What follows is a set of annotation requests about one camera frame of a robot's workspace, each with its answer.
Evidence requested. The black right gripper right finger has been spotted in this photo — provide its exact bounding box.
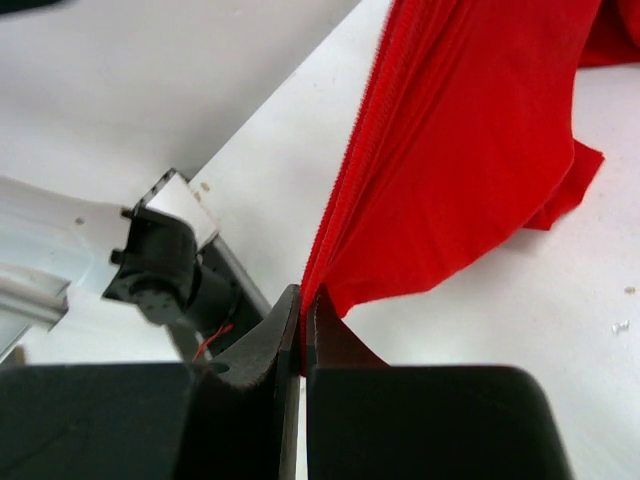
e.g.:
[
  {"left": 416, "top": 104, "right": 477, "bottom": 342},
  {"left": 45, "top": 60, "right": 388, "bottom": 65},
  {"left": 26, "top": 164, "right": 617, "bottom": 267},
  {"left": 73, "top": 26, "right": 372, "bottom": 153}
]
[{"left": 306, "top": 292, "right": 572, "bottom": 479}]

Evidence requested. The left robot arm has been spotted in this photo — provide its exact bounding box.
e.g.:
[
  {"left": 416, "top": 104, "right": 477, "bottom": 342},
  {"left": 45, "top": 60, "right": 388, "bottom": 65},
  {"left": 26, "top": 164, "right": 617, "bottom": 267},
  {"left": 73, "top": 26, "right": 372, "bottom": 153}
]
[{"left": 1, "top": 171, "right": 270, "bottom": 352}]

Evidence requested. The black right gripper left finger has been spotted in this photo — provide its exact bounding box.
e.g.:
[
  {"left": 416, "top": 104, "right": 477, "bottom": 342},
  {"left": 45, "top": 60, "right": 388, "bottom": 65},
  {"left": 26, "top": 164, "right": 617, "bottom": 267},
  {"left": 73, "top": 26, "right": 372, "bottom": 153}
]
[{"left": 1, "top": 285, "right": 300, "bottom": 479}]

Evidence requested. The red t-shirt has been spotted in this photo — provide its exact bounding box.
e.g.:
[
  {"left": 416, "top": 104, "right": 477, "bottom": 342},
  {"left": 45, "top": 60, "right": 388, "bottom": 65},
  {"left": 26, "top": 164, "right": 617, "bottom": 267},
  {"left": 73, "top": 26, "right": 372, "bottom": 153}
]
[{"left": 298, "top": 0, "right": 640, "bottom": 376}]

